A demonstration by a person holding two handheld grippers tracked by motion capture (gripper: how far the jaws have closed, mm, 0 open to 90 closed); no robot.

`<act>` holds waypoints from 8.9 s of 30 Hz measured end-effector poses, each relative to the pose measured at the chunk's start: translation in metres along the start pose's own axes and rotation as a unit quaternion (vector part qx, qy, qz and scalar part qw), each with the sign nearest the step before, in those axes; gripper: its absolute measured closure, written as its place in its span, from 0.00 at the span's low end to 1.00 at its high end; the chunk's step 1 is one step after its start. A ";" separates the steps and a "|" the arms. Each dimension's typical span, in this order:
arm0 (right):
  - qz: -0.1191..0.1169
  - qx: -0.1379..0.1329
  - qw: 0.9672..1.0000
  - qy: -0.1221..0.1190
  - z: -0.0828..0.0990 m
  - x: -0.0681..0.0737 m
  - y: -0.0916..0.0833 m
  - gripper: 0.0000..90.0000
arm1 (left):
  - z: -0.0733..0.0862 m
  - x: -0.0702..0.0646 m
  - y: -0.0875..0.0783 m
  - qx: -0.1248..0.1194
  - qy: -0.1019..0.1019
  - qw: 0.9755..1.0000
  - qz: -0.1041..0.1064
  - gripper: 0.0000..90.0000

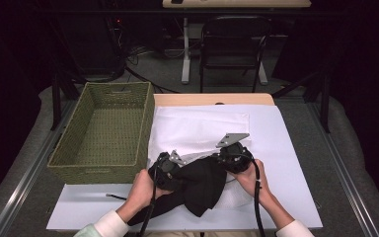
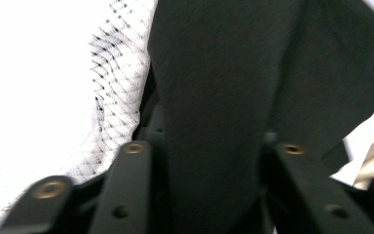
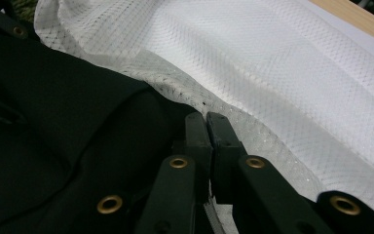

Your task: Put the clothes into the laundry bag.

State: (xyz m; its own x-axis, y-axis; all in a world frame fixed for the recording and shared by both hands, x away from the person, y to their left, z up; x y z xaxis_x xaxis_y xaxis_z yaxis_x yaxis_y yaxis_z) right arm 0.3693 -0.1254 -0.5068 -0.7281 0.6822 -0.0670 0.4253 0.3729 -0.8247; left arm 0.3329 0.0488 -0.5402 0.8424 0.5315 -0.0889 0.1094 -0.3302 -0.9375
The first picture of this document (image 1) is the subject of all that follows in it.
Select white table mat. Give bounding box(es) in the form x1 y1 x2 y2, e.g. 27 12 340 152
45 104 324 231

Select white desk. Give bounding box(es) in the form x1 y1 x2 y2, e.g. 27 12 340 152
162 0 312 86

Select white mesh laundry bag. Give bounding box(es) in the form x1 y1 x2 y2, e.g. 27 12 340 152
147 107 253 210

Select metal rail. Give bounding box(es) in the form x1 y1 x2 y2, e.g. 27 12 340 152
0 100 77 237
305 102 379 237

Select left hand-held gripper cable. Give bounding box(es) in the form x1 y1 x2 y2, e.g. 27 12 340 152
138 161 161 237

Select black folding chair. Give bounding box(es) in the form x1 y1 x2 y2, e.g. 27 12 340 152
198 14 272 94

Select right hand-held gripper cable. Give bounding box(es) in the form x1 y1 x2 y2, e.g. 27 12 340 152
230 152 265 237

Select black garment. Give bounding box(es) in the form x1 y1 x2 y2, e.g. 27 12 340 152
127 156 228 226

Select person's left hand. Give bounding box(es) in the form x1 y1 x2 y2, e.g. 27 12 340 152
124 169 172 221

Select hand-held gripper cable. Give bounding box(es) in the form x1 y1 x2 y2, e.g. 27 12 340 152
230 152 265 237
138 161 161 237

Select green woven basket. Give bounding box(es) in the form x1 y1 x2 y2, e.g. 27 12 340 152
46 81 156 186

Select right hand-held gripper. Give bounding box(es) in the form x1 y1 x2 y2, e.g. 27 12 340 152
215 132 255 174

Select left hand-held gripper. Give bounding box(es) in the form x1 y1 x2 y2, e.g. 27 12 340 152
148 149 187 192

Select person's right hand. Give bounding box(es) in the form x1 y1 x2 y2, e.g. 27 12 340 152
233 159 272 202

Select floor cables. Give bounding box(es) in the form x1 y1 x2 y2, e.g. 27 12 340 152
124 42 182 95

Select dark equipment cabinet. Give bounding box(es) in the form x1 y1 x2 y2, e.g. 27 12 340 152
58 0 126 78

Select black stand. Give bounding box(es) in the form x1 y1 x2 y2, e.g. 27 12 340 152
270 70 332 134
50 70 80 131

